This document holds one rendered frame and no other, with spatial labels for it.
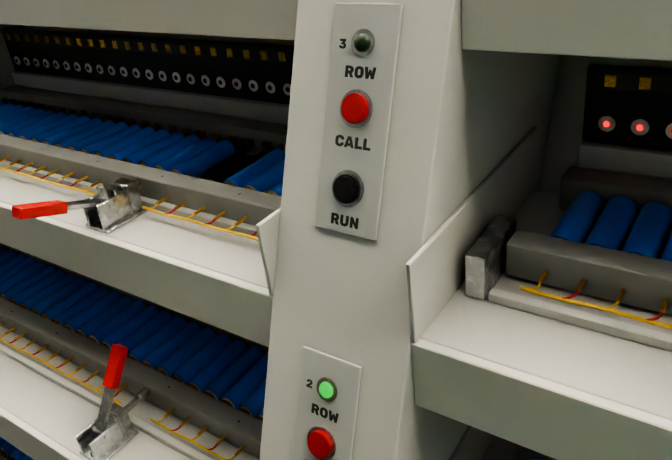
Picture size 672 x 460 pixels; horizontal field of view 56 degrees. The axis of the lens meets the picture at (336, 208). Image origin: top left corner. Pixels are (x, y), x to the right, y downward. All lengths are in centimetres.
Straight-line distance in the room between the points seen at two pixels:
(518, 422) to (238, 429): 26
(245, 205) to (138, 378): 23
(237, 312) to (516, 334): 18
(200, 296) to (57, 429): 24
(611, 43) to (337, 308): 19
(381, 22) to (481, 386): 19
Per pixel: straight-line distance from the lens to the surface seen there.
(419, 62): 33
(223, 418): 55
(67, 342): 69
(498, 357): 34
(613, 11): 31
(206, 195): 48
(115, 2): 50
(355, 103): 34
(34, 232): 59
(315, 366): 38
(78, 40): 78
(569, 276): 38
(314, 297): 37
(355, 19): 35
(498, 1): 32
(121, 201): 52
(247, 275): 42
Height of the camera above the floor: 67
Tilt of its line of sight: 11 degrees down
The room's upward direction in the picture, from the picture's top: 6 degrees clockwise
